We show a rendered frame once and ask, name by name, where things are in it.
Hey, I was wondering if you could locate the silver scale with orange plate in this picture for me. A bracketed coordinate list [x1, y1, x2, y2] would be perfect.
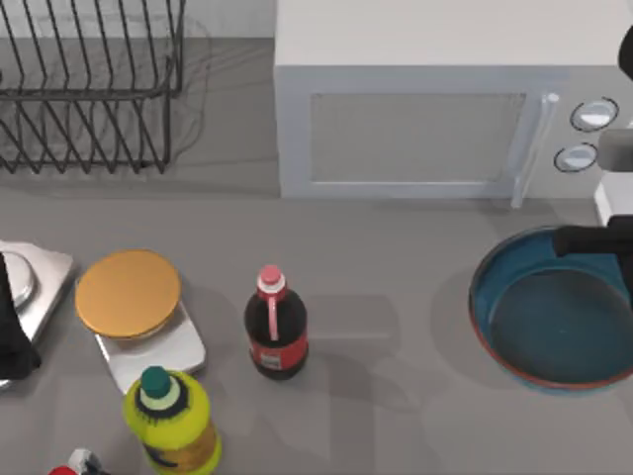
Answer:
[74, 249, 208, 396]

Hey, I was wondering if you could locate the dark cola bottle pink cap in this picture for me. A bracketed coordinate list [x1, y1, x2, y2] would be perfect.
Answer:
[242, 264, 310, 383]

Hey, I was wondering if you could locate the round grey microwave knob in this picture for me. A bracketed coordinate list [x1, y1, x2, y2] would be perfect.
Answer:
[569, 97, 621, 133]
[553, 142, 600, 175]

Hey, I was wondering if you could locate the pale microwave oven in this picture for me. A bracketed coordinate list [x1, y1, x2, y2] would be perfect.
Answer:
[274, 0, 633, 210]

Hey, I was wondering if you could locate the pale microwave door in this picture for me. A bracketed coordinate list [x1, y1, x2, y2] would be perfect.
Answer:
[275, 65, 568, 202]

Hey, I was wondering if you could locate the black wire dish rack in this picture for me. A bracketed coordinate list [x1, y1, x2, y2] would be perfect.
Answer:
[0, 0, 188, 175]

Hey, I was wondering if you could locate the pale microwave door handle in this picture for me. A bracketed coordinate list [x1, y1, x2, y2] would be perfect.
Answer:
[510, 92, 561, 210]

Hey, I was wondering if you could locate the blue bowl with red rim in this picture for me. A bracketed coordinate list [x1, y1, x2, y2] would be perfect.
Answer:
[468, 226, 633, 393]

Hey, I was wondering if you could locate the red and white bottle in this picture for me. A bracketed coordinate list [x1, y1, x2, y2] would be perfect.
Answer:
[47, 447, 106, 475]

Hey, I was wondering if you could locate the yellow bottle green cap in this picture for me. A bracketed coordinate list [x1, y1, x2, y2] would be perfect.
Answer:
[122, 365, 223, 475]

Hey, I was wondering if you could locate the silver scale with metal plate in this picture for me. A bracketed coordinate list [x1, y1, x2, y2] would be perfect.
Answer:
[0, 239, 76, 393]

